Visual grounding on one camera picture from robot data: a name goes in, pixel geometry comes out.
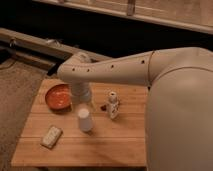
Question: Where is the orange ceramic bowl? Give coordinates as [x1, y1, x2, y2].
[45, 84, 71, 110]

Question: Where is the white patterned bottle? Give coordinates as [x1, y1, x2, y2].
[107, 91, 119, 119]

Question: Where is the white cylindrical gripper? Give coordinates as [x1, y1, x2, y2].
[70, 82, 92, 103]

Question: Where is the white rectangular sponge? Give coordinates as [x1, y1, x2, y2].
[41, 126, 63, 149]

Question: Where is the wooden board table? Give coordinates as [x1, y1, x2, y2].
[11, 79, 147, 167]

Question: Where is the white paper cup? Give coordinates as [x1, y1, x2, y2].
[78, 108, 93, 132]

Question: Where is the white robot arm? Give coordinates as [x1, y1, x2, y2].
[57, 47, 213, 171]

